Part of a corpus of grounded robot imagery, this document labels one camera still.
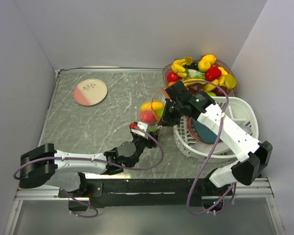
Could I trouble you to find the pink and cream plate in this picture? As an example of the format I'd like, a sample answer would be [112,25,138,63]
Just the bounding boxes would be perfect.
[73,79,108,106]

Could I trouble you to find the red apple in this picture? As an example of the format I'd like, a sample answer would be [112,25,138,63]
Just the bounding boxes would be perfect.
[167,71,181,83]
[139,110,156,125]

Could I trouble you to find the white plate in basket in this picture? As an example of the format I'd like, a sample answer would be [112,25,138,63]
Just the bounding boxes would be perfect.
[193,125,252,155]

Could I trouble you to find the teal plate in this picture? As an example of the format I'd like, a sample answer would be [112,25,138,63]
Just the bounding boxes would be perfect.
[192,118,217,144]

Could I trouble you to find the yellow star fruit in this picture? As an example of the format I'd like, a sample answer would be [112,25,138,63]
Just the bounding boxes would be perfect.
[224,74,237,89]

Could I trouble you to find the red apple front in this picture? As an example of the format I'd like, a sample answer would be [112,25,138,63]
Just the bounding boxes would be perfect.
[167,71,181,83]

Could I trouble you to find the dark purple plum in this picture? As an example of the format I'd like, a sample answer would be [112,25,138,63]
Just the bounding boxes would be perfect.
[188,83,204,94]

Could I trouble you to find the clear brown fruit bowl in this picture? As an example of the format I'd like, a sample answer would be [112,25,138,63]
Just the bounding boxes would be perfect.
[162,59,236,96]

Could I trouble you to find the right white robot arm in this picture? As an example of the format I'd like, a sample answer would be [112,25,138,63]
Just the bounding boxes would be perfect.
[159,81,272,195]

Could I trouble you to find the clear orange zip top bag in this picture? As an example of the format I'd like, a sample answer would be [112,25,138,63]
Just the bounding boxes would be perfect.
[137,88,169,132]

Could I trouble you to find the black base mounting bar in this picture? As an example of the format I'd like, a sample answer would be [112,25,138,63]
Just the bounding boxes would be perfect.
[57,178,233,212]

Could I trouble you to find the aluminium frame rail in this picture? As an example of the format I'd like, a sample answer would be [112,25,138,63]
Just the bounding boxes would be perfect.
[14,178,274,201]

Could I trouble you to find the red bell pepper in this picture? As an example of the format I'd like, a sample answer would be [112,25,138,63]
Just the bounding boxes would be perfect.
[205,67,222,82]

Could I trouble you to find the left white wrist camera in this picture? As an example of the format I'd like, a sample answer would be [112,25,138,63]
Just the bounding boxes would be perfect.
[129,121,150,139]

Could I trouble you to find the yellow lemon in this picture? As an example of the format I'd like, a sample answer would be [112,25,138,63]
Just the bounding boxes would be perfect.
[202,54,217,65]

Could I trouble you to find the white plastic dish basket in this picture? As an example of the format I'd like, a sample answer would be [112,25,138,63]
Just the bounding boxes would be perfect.
[173,97,259,163]

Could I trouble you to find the yellow banana bunch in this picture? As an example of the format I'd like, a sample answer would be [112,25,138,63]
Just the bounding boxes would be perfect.
[171,56,193,78]

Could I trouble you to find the pink plate in basket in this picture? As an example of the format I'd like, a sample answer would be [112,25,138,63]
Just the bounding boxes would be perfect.
[187,117,203,143]

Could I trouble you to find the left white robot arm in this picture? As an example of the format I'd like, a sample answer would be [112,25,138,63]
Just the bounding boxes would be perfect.
[13,130,159,197]

